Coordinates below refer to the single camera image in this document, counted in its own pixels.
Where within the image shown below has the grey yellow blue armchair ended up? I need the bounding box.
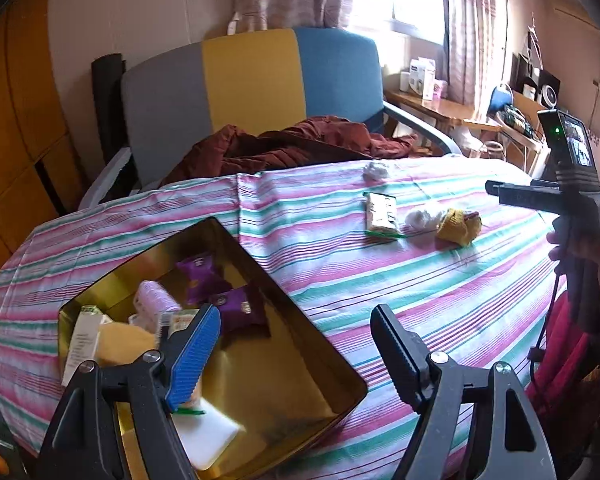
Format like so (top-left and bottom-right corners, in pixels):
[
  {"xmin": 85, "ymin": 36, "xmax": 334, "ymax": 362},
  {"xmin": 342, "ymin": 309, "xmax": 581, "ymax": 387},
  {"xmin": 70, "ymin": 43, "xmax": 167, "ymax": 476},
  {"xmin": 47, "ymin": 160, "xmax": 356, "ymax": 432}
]
[{"xmin": 77, "ymin": 27, "xmax": 462, "ymax": 206}]

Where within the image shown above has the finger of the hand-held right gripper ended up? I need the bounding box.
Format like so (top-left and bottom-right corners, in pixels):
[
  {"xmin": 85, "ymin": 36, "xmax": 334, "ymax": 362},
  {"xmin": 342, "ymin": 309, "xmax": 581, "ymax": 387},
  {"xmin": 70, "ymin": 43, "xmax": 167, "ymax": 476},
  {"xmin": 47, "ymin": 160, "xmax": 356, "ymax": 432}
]
[
  {"xmin": 499, "ymin": 188, "xmax": 564, "ymax": 210},
  {"xmin": 485, "ymin": 179, "xmax": 561, "ymax": 196}
]

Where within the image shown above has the white carton box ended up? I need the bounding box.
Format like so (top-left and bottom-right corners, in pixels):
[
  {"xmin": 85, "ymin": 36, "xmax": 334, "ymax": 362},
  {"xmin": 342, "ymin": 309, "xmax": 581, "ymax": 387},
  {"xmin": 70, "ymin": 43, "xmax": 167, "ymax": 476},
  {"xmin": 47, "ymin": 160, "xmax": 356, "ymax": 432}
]
[{"xmin": 61, "ymin": 305, "xmax": 114, "ymax": 387}]

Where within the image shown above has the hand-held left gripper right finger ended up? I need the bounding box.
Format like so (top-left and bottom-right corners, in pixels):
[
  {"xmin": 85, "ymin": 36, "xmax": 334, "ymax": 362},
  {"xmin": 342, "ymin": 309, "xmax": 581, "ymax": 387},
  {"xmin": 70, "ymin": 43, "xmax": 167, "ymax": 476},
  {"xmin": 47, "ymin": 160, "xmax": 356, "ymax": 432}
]
[{"xmin": 371, "ymin": 304, "xmax": 556, "ymax": 480}]

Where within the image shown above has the green snack packet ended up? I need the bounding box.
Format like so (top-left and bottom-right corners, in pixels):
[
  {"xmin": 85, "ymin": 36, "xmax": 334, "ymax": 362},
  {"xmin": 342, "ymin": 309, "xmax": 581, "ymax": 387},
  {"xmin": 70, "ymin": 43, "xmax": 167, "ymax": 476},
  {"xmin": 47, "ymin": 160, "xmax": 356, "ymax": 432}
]
[{"xmin": 363, "ymin": 192, "xmax": 407, "ymax": 241}]

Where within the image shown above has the pink roll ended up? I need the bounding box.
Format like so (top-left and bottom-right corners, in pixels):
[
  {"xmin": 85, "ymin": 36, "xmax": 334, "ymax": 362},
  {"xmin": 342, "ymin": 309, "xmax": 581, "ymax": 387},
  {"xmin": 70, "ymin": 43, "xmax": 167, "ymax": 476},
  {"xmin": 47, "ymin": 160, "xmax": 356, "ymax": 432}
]
[{"xmin": 134, "ymin": 280, "xmax": 182, "ymax": 333}]

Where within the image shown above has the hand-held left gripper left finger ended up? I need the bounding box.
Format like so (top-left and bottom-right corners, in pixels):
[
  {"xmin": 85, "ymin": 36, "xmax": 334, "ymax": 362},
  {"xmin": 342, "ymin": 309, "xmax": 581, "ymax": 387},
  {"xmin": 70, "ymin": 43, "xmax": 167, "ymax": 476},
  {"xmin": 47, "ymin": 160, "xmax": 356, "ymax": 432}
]
[{"xmin": 37, "ymin": 304, "xmax": 222, "ymax": 480}]

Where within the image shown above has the striped bedsheet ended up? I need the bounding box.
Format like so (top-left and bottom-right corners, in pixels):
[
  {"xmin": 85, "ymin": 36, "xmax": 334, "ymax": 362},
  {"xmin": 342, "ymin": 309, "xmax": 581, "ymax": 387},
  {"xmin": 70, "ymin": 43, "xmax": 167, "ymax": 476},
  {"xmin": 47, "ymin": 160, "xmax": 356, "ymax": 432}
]
[{"xmin": 0, "ymin": 157, "xmax": 567, "ymax": 480}]

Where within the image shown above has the wooden wardrobe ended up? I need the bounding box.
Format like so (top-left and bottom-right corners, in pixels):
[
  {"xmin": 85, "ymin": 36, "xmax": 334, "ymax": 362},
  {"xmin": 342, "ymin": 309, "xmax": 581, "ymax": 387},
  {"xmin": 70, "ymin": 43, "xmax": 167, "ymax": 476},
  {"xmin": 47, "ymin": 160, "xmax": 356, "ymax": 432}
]
[{"xmin": 0, "ymin": 0, "xmax": 88, "ymax": 291}]

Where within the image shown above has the person's right hand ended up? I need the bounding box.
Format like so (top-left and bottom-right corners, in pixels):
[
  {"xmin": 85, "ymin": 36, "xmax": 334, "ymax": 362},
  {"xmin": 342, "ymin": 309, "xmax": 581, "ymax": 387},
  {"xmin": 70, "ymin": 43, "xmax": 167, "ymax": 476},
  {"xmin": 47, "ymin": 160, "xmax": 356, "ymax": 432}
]
[{"xmin": 548, "ymin": 230, "xmax": 600, "ymax": 286}]

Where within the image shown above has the wooden desk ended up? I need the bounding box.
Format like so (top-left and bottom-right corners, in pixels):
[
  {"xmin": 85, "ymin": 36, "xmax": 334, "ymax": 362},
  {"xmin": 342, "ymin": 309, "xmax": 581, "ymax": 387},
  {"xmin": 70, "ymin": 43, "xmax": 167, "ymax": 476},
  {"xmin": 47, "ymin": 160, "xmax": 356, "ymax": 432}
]
[{"xmin": 384, "ymin": 87, "xmax": 503, "ymax": 137}]

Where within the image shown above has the black speaker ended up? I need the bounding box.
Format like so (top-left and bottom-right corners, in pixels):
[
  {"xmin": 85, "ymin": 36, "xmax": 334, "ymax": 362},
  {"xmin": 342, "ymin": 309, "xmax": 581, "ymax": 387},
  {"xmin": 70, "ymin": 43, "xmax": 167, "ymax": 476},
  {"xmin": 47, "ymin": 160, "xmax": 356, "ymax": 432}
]
[{"xmin": 536, "ymin": 82, "xmax": 562, "ymax": 112}]

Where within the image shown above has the yellow knit sock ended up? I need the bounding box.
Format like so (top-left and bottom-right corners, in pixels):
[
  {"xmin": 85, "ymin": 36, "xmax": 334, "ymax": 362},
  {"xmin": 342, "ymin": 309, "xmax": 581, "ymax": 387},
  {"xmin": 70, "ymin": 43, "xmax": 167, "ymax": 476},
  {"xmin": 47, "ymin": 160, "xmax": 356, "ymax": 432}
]
[{"xmin": 436, "ymin": 208, "xmax": 482, "ymax": 247}]

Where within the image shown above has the purple packet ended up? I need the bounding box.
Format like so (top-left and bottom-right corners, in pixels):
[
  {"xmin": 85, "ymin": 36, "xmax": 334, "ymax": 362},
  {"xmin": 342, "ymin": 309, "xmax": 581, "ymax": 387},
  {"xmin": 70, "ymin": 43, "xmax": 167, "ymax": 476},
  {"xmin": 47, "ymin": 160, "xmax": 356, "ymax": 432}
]
[
  {"xmin": 175, "ymin": 255, "xmax": 232, "ymax": 307},
  {"xmin": 209, "ymin": 287, "xmax": 267, "ymax": 332}
]

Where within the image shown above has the black cable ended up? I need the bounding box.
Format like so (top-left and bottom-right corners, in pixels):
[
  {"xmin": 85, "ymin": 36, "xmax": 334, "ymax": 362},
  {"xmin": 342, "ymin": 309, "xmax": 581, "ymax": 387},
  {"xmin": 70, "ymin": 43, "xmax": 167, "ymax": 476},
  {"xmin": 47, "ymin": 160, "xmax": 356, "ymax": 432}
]
[{"xmin": 529, "ymin": 269, "xmax": 567, "ymax": 391}]

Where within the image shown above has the white sock ball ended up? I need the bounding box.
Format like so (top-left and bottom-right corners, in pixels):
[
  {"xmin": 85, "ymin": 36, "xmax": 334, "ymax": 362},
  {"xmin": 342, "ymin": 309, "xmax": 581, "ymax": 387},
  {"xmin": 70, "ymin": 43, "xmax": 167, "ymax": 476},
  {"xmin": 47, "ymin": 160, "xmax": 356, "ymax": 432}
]
[{"xmin": 405, "ymin": 206, "xmax": 447, "ymax": 231}]

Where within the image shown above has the maroon cloth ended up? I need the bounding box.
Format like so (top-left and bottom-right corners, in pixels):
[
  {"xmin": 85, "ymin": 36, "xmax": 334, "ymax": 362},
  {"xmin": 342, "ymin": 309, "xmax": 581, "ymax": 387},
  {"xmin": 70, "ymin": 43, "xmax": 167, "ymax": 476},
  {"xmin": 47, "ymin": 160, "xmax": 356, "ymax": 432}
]
[{"xmin": 162, "ymin": 116, "xmax": 417, "ymax": 187}]

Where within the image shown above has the white product box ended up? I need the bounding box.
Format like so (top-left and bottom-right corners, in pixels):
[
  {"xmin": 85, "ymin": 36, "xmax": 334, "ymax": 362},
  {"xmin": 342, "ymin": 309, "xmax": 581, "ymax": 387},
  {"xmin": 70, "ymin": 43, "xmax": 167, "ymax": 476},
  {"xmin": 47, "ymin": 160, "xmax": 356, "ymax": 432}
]
[{"xmin": 409, "ymin": 57, "xmax": 437, "ymax": 97}]

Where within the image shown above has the blue round object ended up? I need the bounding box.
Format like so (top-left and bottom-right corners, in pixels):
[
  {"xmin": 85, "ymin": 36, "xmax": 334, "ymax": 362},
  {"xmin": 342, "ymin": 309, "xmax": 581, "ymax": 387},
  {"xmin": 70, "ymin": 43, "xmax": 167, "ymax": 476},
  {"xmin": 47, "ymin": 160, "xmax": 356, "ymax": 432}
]
[{"xmin": 486, "ymin": 84, "xmax": 514, "ymax": 117}]

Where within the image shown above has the crumpled white tissue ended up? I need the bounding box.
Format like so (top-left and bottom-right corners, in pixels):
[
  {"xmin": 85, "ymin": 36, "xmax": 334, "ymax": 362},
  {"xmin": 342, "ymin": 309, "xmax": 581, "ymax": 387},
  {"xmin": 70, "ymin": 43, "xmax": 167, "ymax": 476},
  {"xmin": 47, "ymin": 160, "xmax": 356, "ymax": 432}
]
[{"xmin": 363, "ymin": 161, "xmax": 393, "ymax": 181}]

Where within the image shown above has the orange label packet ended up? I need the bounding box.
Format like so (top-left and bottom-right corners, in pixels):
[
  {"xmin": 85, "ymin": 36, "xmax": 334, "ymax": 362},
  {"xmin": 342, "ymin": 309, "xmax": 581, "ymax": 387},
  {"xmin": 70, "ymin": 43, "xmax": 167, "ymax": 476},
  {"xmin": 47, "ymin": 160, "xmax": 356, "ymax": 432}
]
[{"xmin": 159, "ymin": 309, "xmax": 202, "ymax": 342}]

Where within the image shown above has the gold tin box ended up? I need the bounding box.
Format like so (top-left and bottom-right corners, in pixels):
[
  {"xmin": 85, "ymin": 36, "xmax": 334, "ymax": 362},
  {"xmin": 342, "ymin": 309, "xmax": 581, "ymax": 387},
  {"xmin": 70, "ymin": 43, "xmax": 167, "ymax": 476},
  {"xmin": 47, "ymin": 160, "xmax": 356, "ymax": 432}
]
[{"xmin": 57, "ymin": 217, "xmax": 370, "ymax": 480}]

